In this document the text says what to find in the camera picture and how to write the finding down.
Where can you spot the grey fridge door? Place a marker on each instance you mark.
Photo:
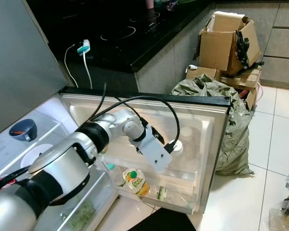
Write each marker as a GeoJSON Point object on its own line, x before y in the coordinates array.
{"type": "Point", "coordinates": [207, 125]}

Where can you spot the yellow green juice carton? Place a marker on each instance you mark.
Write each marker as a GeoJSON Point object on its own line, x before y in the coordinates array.
{"type": "Point", "coordinates": [135, 181]}

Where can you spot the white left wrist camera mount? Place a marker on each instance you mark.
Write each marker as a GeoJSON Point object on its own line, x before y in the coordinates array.
{"type": "Point", "coordinates": [156, 150]}

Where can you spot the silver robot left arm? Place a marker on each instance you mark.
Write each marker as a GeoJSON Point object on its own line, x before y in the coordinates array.
{"type": "Point", "coordinates": [67, 173]}

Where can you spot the grey freezer door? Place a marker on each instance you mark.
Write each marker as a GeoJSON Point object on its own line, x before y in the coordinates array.
{"type": "Point", "coordinates": [19, 62]}

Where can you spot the teal and white charger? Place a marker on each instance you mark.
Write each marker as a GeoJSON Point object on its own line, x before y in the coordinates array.
{"type": "Point", "coordinates": [83, 46]}

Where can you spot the tall cardboard box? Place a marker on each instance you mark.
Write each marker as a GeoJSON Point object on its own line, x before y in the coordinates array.
{"type": "Point", "coordinates": [219, 48]}

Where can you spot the small white bowl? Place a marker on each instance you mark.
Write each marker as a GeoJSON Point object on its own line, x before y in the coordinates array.
{"type": "Point", "coordinates": [41, 154]}

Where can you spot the clear crisper drawer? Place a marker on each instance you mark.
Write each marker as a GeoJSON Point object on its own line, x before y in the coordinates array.
{"type": "Point", "coordinates": [82, 216]}

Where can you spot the clear plastic bag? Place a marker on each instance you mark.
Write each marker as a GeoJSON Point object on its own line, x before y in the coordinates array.
{"type": "Point", "coordinates": [284, 211]}

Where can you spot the clear bottle with green label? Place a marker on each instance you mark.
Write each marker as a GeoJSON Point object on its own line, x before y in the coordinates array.
{"type": "Point", "coordinates": [161, 193]}

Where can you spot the green woven sack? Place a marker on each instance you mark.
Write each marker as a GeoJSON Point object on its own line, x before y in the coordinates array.
{"type": "Point", "coordinates": [231, 134]}

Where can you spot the pink cup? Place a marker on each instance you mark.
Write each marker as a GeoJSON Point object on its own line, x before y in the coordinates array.
{"type": "Point", "coordinates": [150, 3]}

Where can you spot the flat cardboard box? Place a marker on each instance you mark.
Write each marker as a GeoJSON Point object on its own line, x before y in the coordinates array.
{"type": "Point", "coordinates": [236, 79]}

